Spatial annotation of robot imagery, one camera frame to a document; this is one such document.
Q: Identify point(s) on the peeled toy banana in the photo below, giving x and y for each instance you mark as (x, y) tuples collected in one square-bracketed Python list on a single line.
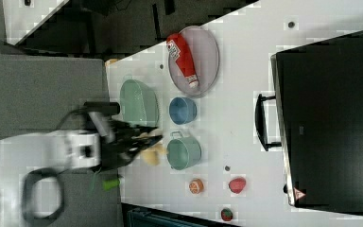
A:
[(151, 155)]

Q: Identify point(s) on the toaster oven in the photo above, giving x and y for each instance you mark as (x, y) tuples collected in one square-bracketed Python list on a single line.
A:
[(315, 116)]

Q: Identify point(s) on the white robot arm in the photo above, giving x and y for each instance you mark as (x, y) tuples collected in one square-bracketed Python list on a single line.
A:
[(27, 159)]

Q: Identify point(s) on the toy peach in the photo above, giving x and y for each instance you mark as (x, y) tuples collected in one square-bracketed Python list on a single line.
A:
[(237, 185)]

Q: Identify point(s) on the green object at edge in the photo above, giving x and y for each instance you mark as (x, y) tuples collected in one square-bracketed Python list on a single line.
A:
[(109, 184)]

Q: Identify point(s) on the blue cup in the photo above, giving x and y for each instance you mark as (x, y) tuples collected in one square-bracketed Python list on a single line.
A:
[(182, 110)]

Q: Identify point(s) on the green mug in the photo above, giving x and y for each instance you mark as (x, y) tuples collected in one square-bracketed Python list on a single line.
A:
[(183, 151)]

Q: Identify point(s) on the grey round plate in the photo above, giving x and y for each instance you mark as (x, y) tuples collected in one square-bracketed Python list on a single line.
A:
[(205, 54)]

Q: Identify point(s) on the blue metal frame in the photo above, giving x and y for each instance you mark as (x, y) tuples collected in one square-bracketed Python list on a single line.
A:
[(145, 218)]

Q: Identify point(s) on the toy orange half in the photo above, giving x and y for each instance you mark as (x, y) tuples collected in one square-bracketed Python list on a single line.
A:
[(196, 186)]

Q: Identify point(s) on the red ketchup bottle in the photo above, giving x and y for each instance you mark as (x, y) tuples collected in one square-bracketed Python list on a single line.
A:
[(180, 53)]

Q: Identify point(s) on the green oval colander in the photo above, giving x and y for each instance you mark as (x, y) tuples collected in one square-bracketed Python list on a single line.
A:
[(139, 104)]

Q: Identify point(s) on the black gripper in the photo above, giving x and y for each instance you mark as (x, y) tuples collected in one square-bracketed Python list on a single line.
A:
[(122, 148)]

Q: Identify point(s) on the toy strawberry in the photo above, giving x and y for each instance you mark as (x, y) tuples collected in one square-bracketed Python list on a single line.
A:
[(226, 214)]

